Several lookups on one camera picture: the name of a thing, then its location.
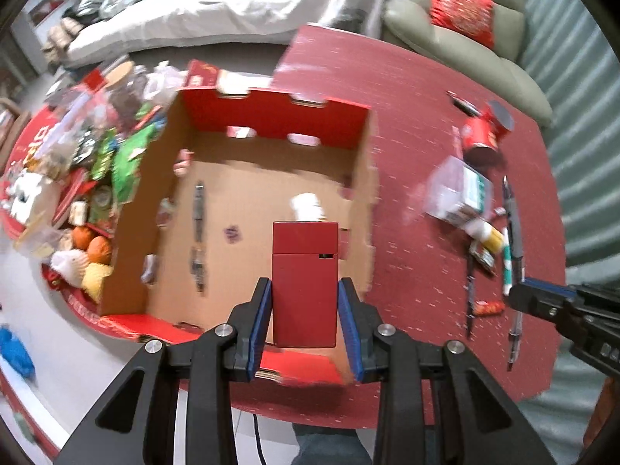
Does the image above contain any teal white glue stick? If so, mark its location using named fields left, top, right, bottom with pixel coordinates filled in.
left=502, top=227, right=513, bottom=298

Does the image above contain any grey grip gel pen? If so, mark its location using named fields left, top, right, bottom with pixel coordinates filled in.
left=502, top=175, right=524, bottom=372

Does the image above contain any clear plastic container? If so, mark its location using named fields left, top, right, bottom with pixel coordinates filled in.
left=425, top=155, right=494, bottom=227

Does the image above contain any small red box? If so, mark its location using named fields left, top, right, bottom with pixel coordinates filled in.
left=271, top=222, right=339, bottom=348

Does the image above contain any red lighter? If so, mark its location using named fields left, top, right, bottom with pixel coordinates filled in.
left=473, top=300, right=505, bottom=317

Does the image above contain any black marker pen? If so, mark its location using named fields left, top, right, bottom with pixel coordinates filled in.
left=465, top=253, right=475, bottom=339

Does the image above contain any small patterned packet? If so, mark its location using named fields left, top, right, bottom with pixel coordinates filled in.
left=469, top=240, right=496, bottom=275

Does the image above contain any yellow label pill bottle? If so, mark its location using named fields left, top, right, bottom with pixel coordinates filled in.
left=463, top=219, right=505, bottom=255

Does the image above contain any green white medicine box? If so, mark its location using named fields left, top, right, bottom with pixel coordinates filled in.
left=439, top=163, right=493, bottom=227

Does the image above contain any pen inside box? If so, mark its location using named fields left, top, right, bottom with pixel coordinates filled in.
left=190, top=181, right=205, bottom=294

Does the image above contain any red cardboard box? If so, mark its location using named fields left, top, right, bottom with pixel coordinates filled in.
left=98, top=59, right=381, bottom=388

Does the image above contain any red can lying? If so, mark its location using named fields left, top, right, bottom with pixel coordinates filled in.
left=460, top=117, right=499, bottom=167

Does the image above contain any red paper cup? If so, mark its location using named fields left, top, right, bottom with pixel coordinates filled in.
left=482, top=100, right=514, bottom=139

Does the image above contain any small white bottle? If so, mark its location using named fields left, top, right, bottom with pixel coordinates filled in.
left=290, top=192, right=326, bottom=222

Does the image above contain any red snack tray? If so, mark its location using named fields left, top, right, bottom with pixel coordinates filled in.
left=0, top=60, right=196, bottom=340

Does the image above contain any red cushion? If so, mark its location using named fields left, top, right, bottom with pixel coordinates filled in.
left=429, top=0, right=495, bottom=48

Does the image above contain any green sofa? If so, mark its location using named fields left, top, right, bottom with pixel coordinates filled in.
left=382, top=0, right=553, bottom=127

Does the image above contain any white blanket bed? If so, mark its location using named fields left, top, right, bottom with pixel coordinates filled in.
left=42, top=0, right=384, bottom=68

